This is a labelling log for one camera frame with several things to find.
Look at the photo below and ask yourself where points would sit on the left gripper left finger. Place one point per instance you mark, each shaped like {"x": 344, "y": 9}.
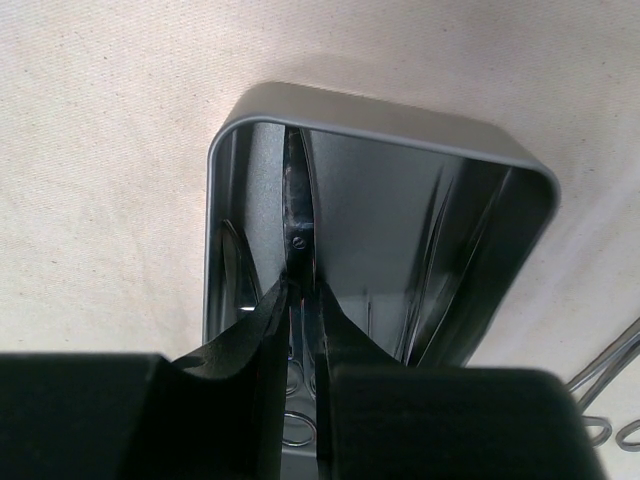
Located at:
{"x": 237, "y": 391}

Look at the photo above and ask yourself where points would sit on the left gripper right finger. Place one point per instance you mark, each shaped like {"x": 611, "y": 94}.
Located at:
{"x": 347, "y": 367}

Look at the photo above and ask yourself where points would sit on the metal instrument tray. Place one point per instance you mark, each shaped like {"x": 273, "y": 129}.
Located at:
{"x": 374, "y": 166}

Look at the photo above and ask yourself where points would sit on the steel hemostat forceps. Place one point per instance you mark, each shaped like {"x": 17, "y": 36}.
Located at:
{"x": 622, "y": 437}
{"x": 600, "y": 373}

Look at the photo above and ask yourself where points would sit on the beige cloth wrap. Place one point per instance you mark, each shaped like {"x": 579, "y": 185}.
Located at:
{"x": 108, "y": 108}

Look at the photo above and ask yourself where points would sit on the steel tweezers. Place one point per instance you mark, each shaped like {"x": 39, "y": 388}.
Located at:
{"x": 457, "y": 217}

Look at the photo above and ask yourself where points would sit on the black surgical scissors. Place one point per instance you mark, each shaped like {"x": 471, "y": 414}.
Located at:
{"x": 240, "y": 270}

